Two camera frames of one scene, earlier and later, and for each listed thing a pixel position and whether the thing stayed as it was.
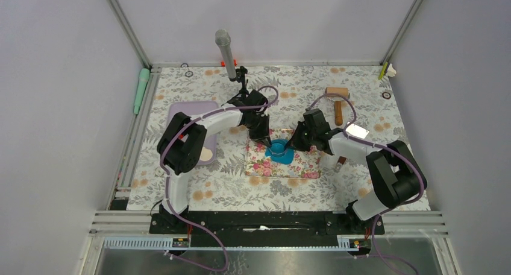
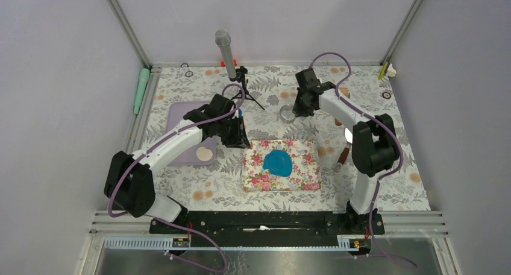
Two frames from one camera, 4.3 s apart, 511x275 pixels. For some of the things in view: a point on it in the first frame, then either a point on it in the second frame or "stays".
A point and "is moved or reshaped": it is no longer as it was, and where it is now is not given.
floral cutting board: x=305 y=163 is moved or reshaped
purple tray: x=196 y=108 stays
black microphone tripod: x=240 y=99 stays
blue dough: x=279 y=153 to x=279 y=163
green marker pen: x=144 y=78 stays
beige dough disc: x=206 y=154 stays
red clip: x=223 y=63 stays
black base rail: x=267 y=230 stays
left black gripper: x=263 y=137 to x=239 y=139
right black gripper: x=294 y=143 to x=298 y=111
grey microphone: x=223 y=38 stays
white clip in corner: x=391 y=71 stays
